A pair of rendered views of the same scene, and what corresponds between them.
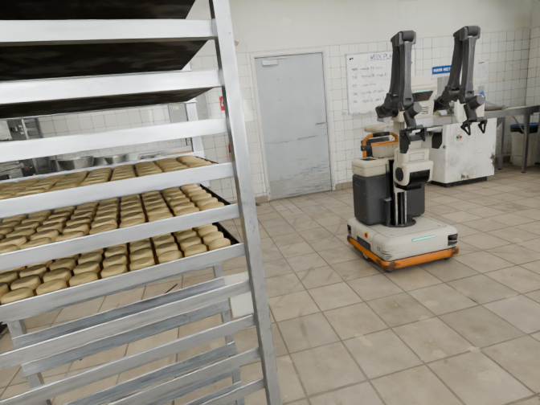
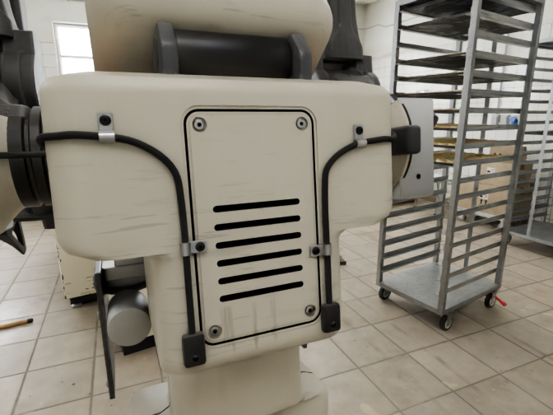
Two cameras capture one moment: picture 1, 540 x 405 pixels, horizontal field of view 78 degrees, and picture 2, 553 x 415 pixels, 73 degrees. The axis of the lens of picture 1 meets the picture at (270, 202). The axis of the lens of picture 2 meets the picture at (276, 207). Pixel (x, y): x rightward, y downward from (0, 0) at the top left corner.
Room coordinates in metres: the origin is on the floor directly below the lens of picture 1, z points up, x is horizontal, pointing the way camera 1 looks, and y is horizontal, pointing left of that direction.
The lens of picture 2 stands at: (2.78, -1.08, 1.21)
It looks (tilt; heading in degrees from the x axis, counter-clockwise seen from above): 14 degrees down; 168
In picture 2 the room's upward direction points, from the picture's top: straight up
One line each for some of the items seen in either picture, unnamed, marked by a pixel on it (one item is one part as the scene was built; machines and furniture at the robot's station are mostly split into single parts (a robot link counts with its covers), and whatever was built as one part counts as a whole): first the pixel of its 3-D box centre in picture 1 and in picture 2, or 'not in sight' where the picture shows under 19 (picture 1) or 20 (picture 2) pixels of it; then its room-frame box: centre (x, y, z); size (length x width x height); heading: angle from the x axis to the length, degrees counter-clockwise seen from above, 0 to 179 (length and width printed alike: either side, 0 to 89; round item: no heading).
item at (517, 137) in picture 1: (529, 144); not in sight; (5.31, -4.25, 0.33); 0.54 x 0.53 x 0.66; 11
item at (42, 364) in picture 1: (136, 334); (476, 222); (0.97, 0.49, 0.60); 0.64 x 0.03 x 0.03; 111
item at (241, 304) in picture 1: (243, 292); not in sight; (2.10, 0.26, 0.08); 0.30 x 0.22 x 0.16; 13
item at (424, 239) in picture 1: (397, 235); not in sight; (2.60, -1.02, 0.16); 0.67 x 0.64 x 0.25; 11
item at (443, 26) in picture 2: not in sight; (467, 28); (0.78, 0.42, 1.68); 0.60 x 0.40 x 0.02; 111
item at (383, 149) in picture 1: (387, 149); not in sight; (2.71, -1.00, 0.87); 0.23 x 0.15 x 0.11; 101
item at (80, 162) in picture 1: (77, 164); not in sight; (4.02, 2.21, 0.95); 0.39 x 0.39 x 0.14
